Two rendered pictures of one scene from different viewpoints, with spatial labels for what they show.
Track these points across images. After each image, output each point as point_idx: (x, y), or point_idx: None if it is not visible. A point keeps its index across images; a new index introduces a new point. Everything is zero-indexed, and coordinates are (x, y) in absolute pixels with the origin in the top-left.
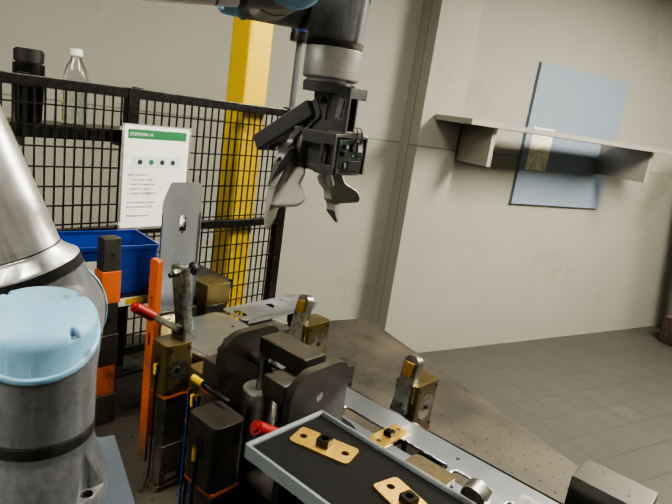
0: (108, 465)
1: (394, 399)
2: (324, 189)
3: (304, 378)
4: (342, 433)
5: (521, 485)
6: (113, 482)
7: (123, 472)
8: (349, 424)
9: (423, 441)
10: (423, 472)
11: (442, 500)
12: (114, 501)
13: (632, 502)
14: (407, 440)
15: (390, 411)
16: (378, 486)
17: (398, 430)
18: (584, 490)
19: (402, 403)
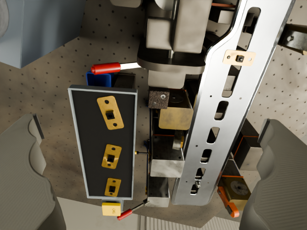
0: (13, 1)
1: (293, 33)
2: (271, 169)
3: (148, 69)
4: (130, 112)
5: (236, 127)
6: (13, 21)
7: (21, 16)
8: (234, 30)
9: (246, 76)
10: (133, 154)
11: (126, 163)
12: (10, 37)
13: (243, 166)
14: (241, 69)
15: (274, 40)
16: (108, 146)
17: (250, 58)
18: (246, 149)
19: (290, 42)
